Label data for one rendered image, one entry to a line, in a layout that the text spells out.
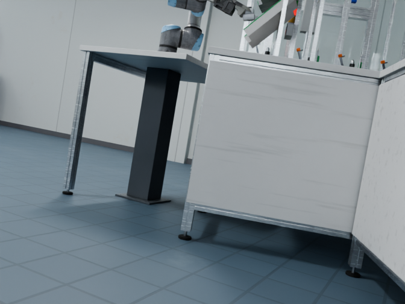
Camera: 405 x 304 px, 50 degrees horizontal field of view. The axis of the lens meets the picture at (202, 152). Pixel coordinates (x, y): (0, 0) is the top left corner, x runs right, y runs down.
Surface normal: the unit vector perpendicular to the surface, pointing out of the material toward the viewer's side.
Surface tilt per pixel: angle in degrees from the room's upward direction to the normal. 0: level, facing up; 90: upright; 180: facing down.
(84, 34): 90
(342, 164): 90
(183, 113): 90
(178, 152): 90
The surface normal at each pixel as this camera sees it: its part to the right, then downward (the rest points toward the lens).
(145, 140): -0.44, -0.03
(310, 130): -0.11, 0.03
